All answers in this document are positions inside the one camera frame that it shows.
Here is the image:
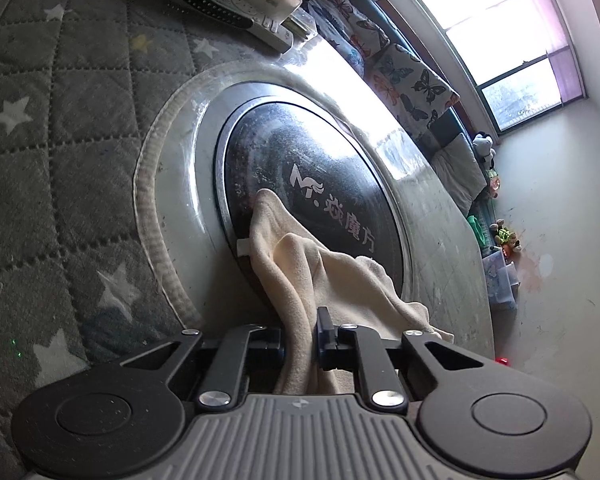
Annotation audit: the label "white remote control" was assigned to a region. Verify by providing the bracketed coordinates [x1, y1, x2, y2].
[230, 0, 295, 53]

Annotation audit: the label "small plush toys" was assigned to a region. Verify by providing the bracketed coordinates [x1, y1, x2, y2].
[494, 219, 522, 259]

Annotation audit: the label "purple sheer curtain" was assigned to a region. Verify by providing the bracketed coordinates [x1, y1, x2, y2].
[527, 0, 587, 102]

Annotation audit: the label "clear plastic storage box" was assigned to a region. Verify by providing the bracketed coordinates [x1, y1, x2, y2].
[481, 251, 520, 309]

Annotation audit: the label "cream cloth garment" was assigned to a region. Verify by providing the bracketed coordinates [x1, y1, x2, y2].
[237, 189, 455, 396]

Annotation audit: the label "black round glass hotplate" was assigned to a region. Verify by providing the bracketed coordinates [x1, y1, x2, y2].
[214, 96, 411, 306]

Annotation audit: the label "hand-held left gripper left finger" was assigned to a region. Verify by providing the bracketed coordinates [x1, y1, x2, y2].
[122, 325, 286, 408]

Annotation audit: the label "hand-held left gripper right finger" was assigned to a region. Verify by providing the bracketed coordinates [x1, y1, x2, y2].
[316, 307, 482, 409]

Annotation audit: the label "panda plush toy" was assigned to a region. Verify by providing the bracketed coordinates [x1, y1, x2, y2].
[471, 131, 499, 172]

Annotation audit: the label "grey cushion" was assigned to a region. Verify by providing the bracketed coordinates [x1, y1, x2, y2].
[430, 132, 489, 214]

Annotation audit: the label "grey star quilted table cover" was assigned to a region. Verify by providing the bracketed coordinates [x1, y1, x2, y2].
[0, 0, 291, 480]

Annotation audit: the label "butterfly print cushion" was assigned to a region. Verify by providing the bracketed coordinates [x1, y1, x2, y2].
[371, 42, 461, 145]
[375, 0, 481, 161]
[300, 0, 392, 80]

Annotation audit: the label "window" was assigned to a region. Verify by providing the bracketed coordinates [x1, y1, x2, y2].
[380, 0, 588, 135]

